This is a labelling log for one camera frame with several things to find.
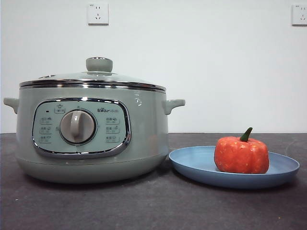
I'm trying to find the glass lid with green knob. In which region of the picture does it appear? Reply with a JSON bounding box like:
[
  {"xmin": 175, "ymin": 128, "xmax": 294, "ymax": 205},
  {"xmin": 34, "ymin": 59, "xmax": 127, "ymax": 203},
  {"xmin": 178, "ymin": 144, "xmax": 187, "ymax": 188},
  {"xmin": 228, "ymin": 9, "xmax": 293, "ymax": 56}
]
[{"xmin": 19, "ymin": 57, "xmax": 167, "ymax": 93}]

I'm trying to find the orange pumpkin with green stem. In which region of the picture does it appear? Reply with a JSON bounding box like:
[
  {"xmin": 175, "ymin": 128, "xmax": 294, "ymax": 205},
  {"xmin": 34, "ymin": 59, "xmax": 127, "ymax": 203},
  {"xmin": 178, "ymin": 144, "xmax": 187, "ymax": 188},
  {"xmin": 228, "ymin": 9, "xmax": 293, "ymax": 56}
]
[{"xmin": 213, "ymin": 126, "xmax": 270, "ymax": 174}]

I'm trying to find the pale green electric steamer pot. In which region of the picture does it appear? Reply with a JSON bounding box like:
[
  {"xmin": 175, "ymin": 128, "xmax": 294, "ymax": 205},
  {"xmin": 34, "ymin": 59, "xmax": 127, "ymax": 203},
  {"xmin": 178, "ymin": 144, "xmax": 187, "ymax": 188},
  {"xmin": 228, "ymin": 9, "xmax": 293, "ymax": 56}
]
[{"xmin": 2, "ymin": 85, "xmax": 187, "ymax": 184}]

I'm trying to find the blue plate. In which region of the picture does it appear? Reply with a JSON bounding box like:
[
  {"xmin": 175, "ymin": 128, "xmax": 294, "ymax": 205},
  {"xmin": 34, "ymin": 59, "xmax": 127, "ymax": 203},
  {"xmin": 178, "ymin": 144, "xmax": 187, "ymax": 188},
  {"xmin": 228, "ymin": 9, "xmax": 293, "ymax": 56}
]
[{"xmin": 168, "ymin": 145, "xmax": 301, "ymax": 190}]

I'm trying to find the grey steamer dial knob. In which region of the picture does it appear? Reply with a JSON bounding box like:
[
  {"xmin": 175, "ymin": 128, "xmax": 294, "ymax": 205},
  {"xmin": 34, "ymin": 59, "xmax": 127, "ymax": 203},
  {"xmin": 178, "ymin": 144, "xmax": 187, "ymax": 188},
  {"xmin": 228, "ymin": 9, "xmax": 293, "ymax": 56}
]
[{"xmin": 59, "ymin": 109, "xmax": 97, "ymax": 145}]

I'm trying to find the white wall socket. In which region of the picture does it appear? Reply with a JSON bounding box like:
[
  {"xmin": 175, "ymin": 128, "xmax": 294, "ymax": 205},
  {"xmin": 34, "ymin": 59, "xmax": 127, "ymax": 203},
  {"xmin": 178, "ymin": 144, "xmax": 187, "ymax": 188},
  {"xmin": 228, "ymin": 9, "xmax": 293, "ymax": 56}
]
[
  {"xmin": 291, "ymin": 3, "xmax": 307, "ymax": 26},
  {"xmin": 87, "ymin": 2, "xmax": 109, "ymax": 26}
]

